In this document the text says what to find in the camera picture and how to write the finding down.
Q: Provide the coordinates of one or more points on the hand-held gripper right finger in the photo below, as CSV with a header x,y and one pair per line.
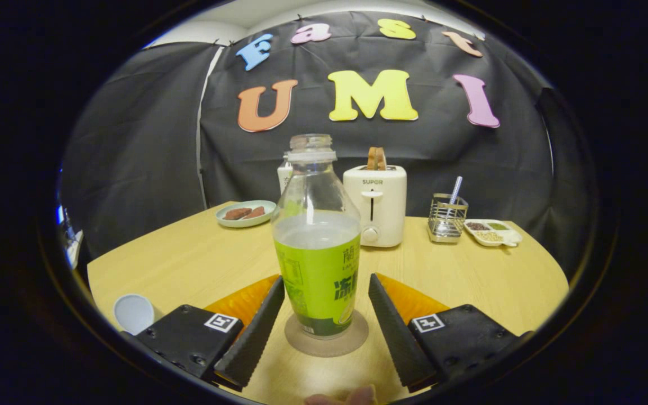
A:
x,y
397,337

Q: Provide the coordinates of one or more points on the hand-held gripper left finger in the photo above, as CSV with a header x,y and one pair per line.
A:
x,y
251,343

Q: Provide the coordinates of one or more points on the round brown coaster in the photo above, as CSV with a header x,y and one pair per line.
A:
x,y
352,343

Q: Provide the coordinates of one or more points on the green label juice bottle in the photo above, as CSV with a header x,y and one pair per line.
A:
x,y
317,281

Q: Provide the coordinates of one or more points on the white cup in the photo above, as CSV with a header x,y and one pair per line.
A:
x,y
133,314

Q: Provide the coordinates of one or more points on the small capped green drink bottle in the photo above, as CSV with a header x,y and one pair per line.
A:
x,y
283,177

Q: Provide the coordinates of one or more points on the wooden table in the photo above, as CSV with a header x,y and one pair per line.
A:
x,y
189,264

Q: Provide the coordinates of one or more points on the pale green plate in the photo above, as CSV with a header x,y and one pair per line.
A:
x,y
245,223

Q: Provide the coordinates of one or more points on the white toaster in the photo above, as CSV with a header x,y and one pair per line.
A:
x,y
383,208

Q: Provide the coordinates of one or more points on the brown food piece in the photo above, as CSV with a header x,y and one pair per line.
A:
x,y
256,212
237,214

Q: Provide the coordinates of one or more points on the white divided snack dish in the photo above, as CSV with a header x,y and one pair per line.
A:
x,y
493,236

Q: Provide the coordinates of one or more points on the pale drinking straw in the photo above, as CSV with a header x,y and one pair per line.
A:
x,y
456,188

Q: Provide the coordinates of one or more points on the brown toast slice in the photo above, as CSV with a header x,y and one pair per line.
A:
x,y
376,158

